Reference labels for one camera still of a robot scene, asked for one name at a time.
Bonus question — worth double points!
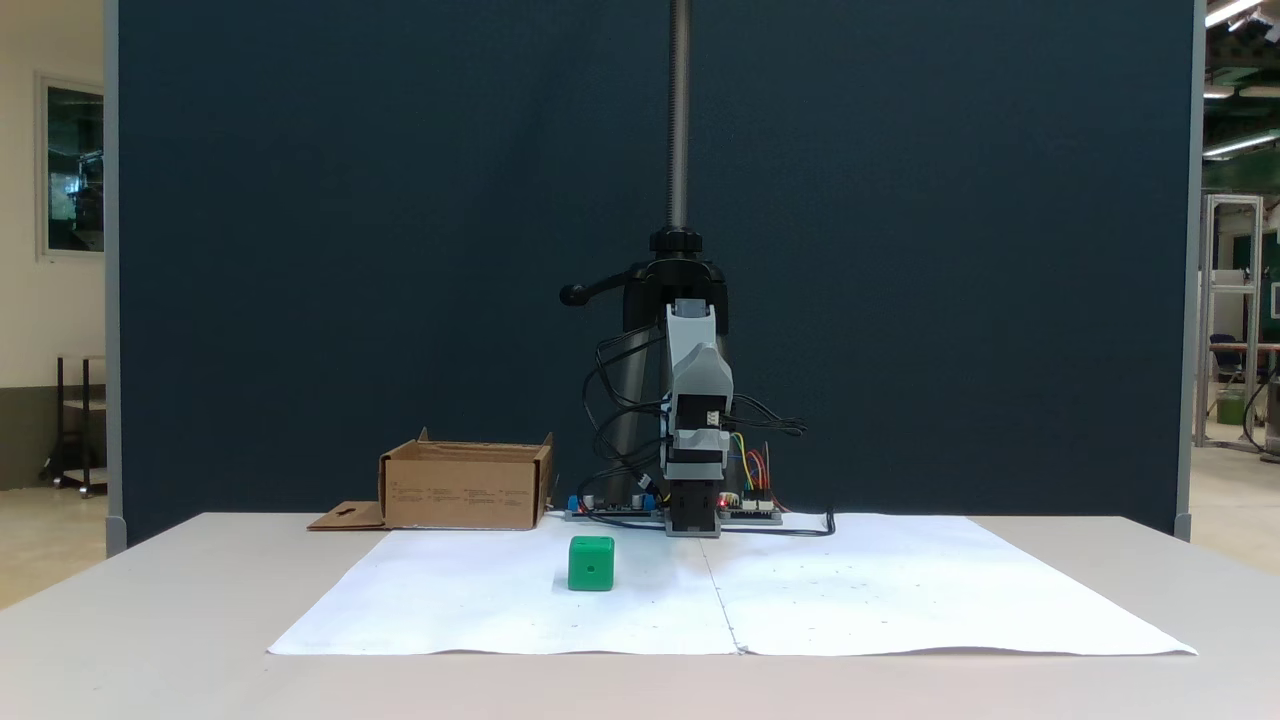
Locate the blue circuit board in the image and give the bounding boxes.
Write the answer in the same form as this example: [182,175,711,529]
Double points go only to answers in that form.
[563,490,663,523]

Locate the brown cardboard box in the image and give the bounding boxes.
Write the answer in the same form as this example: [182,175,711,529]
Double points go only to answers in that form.
[307,427,555,533]

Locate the black forearm cable loop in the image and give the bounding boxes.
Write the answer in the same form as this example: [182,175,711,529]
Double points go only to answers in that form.
[582,328,669,473]

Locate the blue office chair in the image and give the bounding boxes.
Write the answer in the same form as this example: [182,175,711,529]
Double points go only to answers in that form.
[1208,333,1249,389]

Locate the white framed window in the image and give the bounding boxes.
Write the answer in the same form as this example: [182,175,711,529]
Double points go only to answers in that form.
[36,73,107,263]

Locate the white paper sheet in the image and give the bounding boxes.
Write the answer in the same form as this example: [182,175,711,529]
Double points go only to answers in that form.
[267,512,1199,659]

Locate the circuit board with coloured wires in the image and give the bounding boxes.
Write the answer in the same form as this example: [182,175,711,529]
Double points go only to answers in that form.
[720,488,784,525]

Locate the aluminium profile frame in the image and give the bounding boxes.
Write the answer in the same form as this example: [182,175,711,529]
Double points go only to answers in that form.
[1193,192,1267,453]

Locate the black power cable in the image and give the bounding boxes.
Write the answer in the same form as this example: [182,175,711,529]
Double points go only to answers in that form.
[718,508,837,539]

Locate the green die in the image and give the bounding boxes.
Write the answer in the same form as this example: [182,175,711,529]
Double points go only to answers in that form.
[567,536,616,593]

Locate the dark grey moving gripper finger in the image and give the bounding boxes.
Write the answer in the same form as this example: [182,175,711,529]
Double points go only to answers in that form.
[689,344,735,397]

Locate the black shelf cart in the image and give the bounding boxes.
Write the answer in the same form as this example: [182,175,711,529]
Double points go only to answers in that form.
[38,353,109,499]

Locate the black elbow cable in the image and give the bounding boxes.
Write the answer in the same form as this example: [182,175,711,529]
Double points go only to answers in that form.
[577,440,664,524]

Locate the dark blue partition panel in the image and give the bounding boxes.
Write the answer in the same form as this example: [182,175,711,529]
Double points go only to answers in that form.
[104,0,1207,549]

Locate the light grey fixed gripper finger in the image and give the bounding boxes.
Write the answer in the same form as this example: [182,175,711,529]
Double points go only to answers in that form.
[666,297,718,397]

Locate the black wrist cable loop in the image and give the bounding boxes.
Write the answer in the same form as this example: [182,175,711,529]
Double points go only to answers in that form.
[728,392,809,439]

